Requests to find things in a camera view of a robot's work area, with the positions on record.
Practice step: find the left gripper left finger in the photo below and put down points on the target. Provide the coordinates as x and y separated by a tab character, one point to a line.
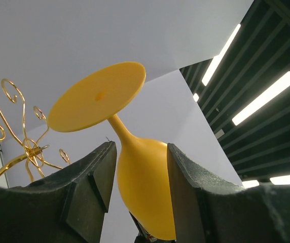
67	206

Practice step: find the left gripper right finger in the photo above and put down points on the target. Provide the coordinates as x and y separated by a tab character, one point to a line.
208	208

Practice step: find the orange wine glass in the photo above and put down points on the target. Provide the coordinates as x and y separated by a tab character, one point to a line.
142	172

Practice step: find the gold wire glass rack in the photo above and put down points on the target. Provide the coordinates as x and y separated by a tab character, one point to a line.
33	152

